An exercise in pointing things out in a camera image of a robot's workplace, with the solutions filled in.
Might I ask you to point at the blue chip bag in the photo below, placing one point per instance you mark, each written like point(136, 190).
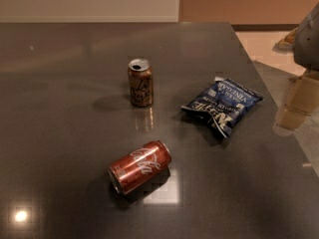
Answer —
point(223, 104)

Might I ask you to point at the red cola can lying down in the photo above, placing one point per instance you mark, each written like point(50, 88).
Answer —
point(138, 167)

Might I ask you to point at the upright brown soda can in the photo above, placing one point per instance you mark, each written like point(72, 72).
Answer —
point(140, 75)

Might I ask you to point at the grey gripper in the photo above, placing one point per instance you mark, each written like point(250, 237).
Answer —
point(308, 45)

